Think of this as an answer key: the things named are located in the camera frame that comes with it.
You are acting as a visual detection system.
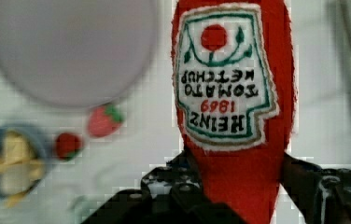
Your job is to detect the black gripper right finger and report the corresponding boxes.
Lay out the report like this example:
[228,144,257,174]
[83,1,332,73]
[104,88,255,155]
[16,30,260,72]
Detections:
[281,154,351,224]

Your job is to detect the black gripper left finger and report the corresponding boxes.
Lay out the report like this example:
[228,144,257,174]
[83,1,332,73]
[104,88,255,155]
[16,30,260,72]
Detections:
[140,148,205,218]

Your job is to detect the red plush ketchup bottle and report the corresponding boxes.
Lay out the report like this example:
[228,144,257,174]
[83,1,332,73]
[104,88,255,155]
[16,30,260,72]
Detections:
[172,0,296,224]

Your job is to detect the pink toy strawberry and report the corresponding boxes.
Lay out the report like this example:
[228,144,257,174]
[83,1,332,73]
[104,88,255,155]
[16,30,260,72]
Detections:
[87,104,124,138]

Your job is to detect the small red toy strawberry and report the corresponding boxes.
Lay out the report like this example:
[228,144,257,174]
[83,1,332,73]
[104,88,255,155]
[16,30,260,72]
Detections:
[54,133,83,161]

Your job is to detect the peeled toy banana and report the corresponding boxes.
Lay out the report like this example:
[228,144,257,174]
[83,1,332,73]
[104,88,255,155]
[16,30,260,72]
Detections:
[0,130,46,208]

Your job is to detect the lavender round plate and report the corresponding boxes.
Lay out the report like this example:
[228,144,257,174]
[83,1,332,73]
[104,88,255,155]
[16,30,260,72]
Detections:
[0,0,158,108]

